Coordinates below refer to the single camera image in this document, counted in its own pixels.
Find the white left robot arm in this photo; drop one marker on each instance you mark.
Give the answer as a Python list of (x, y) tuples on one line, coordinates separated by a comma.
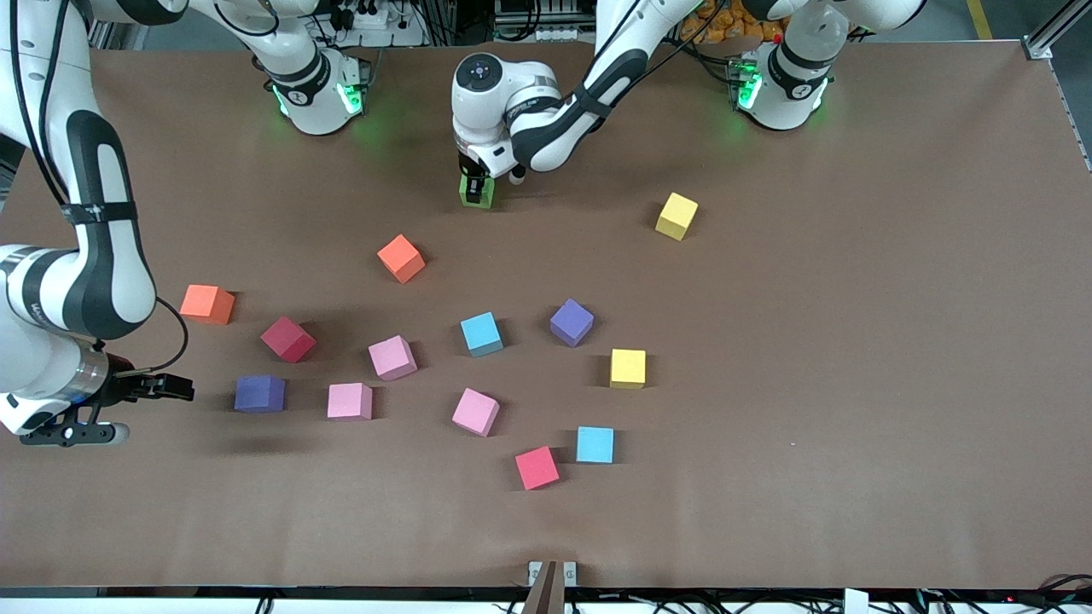
[(490, 107)]

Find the white power strip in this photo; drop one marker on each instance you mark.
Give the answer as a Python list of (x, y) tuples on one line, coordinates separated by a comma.
[(371, 21)]

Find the red foam cube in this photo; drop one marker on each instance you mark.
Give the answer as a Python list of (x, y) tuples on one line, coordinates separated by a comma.
[(537, 467)]

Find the crimson foam cube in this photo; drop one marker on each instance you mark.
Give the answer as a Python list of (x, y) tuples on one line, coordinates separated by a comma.
[(287, 338)]

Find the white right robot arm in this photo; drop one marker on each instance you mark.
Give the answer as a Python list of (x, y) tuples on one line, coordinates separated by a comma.
[(111, 281)]

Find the orange fruit net bag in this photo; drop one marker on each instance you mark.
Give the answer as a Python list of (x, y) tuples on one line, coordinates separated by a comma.
[(725, 26)]

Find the purple foam cube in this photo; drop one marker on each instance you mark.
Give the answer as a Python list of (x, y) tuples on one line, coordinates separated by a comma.
[(571, 321), (258, 392)]

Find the yellow foam cube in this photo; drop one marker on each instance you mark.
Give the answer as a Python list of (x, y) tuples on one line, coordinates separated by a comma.
[(676, 215), (628, 367)]

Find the teal blue foam cube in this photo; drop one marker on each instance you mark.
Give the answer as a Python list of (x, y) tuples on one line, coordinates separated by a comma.
[(480, 333)]

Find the aluminium frame post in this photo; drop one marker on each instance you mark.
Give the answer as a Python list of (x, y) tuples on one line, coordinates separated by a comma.
[(544, 593)]

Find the metal equipment rack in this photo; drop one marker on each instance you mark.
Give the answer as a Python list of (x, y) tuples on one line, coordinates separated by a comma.
[(546, 34)]

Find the brown table cover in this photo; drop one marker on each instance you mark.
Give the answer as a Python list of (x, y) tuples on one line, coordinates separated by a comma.
[(853, 384)]

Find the white paper tag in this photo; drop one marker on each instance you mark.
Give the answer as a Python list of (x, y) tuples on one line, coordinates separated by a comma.
[(856, 603)]

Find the green foam cube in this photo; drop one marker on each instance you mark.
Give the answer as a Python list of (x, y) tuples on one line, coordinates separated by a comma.
[(463, 196)]

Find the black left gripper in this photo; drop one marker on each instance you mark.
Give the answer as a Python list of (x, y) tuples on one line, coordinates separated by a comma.
[(474, 179)]

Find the aluminium frame profile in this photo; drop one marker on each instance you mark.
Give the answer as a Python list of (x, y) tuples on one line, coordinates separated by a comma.
[(1045, 43), (107, 36)]

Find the orange foam cube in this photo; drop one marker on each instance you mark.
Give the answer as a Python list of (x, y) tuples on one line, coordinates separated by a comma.
[(205, 303), (401, 257)]

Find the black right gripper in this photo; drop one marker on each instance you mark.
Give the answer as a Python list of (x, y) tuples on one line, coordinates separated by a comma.
[(126, 388)]

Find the light blue foam cube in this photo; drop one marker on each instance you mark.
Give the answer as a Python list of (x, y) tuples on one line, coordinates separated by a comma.
[(595, 444)]

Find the small metal bracket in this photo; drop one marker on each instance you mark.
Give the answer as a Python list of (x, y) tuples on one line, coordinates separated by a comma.
[(570, 573)]

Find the pink foam cube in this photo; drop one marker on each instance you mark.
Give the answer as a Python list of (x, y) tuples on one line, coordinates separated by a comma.
[(474, 411), (392, 356), (349, 400)]

